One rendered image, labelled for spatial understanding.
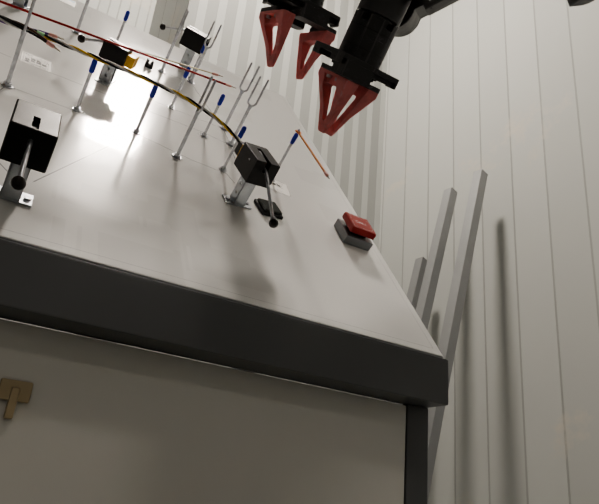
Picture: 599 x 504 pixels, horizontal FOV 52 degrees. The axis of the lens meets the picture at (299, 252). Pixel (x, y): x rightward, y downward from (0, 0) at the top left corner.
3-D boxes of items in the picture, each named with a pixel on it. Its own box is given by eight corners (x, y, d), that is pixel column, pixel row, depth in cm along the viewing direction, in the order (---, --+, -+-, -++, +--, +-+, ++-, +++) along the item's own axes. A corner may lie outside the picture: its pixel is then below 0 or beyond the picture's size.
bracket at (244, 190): (226, 203, 93) (240, 176, 91) (221, 194, 94) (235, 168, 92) (251, 209, 96) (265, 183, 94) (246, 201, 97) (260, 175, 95)
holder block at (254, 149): (245, 182, 90) (257, 159, 88) (233, 163, 94) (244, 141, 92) (268, 189, 92) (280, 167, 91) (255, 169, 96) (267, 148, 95)
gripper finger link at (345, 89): (295, 118, 80) (325, 50, 78) (335, 135, 85) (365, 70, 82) (321, 135, 75) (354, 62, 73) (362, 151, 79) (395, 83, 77)
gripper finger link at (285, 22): (245, 61, 89) (262, -2, 89) (283, 78, 94) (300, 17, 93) (270, 61, 84) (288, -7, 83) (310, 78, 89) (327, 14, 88)
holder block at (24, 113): (-29, 235, 58) (0, 147, 54) (-9, 175, 68) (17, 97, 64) (22, 248, 60) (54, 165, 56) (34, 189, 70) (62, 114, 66)
